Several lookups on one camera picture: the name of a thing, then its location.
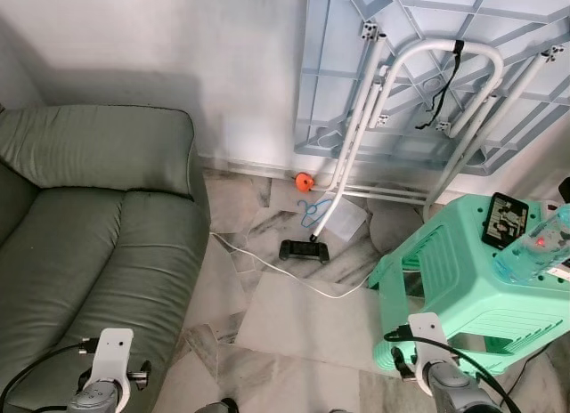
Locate grey-green leather sofa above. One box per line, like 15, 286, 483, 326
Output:
0, 104, 211, 413

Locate grey left robot leg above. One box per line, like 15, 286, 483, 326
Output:
194, 399, 239, 413

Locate mint green plastic stool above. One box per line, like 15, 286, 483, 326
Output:
368, 194, 570, 378

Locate white plastic sheet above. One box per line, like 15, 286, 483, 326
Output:
322, 198, 369, 247

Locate black game controller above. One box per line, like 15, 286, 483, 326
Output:
279, 239, 330, 263

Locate clear plastic water bottle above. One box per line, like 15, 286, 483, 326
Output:
493, 204, 570, 285

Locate black smartphone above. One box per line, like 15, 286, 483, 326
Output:
482, 192, 531, 251

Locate blue clothes hanger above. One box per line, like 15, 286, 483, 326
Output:
297, 197, 336, 232

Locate white tubular table leg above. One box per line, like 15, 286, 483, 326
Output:
312, 37, 506, 245

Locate light blue folding table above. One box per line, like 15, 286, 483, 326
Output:
294, 0, 570, 178

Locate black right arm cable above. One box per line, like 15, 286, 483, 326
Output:
383, 326, 524, 413

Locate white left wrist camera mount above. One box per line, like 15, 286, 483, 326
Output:
83, 328, 134, 407

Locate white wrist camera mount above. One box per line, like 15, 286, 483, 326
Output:
405, 312, 446, 383
83, 328, 134, 407

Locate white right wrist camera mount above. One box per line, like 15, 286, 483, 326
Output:
405, 312, 446, 383

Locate long black left arm cable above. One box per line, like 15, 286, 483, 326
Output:
0, 339, 101, 409

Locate white floor cable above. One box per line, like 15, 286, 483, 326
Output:
210, 232, 371, 300

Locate black strap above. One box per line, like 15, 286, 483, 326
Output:
417, 41, 466, 131

